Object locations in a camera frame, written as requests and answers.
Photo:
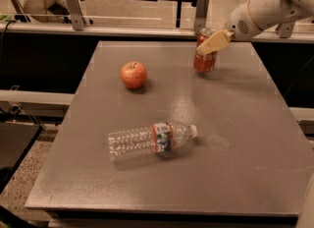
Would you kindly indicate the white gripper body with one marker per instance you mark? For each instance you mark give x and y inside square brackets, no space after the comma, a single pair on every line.
[239,23]

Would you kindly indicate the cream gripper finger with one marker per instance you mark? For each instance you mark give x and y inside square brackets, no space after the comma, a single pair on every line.
[219,40]

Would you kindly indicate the red coke can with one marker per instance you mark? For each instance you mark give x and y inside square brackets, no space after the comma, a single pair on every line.
[204,63]

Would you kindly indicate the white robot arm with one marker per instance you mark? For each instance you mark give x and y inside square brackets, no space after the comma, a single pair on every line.
[255,16]

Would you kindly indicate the red apple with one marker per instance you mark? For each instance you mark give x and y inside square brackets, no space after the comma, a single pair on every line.
[133,75]

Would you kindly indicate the clear plastic water bottle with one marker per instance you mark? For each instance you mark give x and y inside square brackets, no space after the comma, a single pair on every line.
[158,138]

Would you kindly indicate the black side table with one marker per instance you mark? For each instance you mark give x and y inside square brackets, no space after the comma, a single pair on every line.
[15,142]

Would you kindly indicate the middle metal rail bracket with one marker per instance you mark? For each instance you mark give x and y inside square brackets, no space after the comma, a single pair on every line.
[200,15]

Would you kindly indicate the metal rail bracket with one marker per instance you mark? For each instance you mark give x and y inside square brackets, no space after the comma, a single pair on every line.
[200,15]
[285,30]
[77,19]

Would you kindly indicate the right metal rail bracket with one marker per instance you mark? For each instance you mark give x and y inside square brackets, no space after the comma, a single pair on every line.
[285,30]

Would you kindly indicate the left metal rail bracket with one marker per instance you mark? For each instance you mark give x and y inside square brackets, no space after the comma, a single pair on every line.
[77,19]

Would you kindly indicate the white horizontal rail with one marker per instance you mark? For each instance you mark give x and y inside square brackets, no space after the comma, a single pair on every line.
[36,97]

